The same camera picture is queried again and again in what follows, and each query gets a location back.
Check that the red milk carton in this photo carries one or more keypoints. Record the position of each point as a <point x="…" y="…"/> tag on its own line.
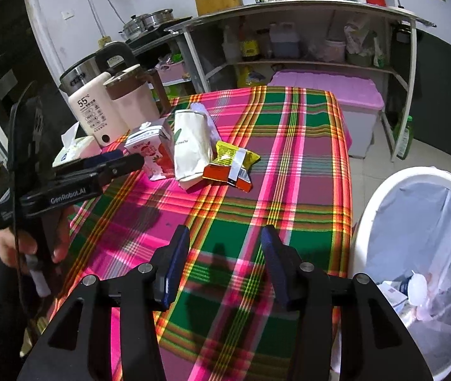
<point x="150" y="154"/>

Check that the white round bin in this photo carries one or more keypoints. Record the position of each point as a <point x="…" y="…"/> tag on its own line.
<point x="368" y="226"/>

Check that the white shelf table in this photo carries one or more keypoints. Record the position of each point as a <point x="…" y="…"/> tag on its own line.
<point x="308" y="6"/>

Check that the white paper bag green print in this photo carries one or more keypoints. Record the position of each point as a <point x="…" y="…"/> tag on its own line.
<point x="191" y="147"/>

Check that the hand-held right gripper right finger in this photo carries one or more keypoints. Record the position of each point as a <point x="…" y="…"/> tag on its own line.
<point x="275" y="262"/>

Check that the blue plastic jug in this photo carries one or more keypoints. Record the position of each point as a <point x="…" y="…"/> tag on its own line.
<point x="285" y="41"/>

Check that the pink jug brown lid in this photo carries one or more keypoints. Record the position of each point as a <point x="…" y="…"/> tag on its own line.
<point x="134" y="103"/>

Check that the green plastic bottle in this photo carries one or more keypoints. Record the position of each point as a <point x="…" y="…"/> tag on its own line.
<point x="404" y="139"/>

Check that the pink basket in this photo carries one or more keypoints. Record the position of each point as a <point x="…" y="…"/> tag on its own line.
<point x="173" y="72"/>

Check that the crumpled plastic bag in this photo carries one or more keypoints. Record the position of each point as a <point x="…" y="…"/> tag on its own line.
<point x="358" y="37"/>

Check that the white tissue pack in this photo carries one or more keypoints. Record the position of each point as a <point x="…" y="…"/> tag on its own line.
<point x="80" y="147"/>

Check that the wall socket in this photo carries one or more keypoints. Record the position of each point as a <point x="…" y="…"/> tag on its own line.
<point x="67" y="13"/>

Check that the soy sauce bottle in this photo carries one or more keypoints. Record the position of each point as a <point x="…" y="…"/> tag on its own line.
<point x="250" y="47"/>

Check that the power strip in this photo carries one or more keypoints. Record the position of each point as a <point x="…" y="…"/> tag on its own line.
<point x="104" y="41"/>

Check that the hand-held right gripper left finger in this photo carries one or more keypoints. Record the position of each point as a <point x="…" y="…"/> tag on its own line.
<point x="177" y="254"/>

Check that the plaid tablecloth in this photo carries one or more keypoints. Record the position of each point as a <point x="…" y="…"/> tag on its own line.
<point x="229" y="246"/>

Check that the white plastic bottle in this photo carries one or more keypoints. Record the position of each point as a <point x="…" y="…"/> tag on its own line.
<point x="231" y="45"/>

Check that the clear plastic bin liner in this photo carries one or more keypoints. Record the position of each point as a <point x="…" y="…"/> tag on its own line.
<point x="427" y="226"/>

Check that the steel electric kettle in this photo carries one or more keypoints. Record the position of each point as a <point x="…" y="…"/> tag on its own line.
<point x="86" y="71"/>

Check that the person's left hand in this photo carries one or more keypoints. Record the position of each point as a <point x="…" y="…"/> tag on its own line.
<point x="15" y="246"/>

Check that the yellow snack packet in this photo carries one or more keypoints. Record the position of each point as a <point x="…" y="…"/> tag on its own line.
<point x="225" y="154"/>

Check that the spray bottle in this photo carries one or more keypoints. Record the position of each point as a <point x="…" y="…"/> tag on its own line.
<point x="379" y="57"/>

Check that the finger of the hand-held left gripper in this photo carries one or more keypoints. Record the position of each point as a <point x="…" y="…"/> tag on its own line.
<point x="118" y="166"/>
<point x="90" y="161"/>

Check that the white electric thermos bottle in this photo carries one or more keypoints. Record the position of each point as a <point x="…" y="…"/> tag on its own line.
<point x="94" y="115"/>

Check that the pink bucket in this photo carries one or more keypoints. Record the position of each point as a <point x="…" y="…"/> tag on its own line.
<point x="334" y="51"/>

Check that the pink lid storage box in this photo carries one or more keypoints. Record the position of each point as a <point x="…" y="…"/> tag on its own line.
<point x="328" y="87"/>

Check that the red box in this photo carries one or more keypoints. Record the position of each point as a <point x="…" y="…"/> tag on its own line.
<point x="217" y="172"/>

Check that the black board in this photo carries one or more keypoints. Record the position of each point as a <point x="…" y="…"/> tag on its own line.
<point x="443" y="99"/>

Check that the steel pots on stove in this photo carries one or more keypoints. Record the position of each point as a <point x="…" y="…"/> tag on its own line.
<point x="162" y="29"/>

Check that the yellow detergent bag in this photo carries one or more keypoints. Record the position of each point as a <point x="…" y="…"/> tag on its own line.
<point x="251" y="77"/>

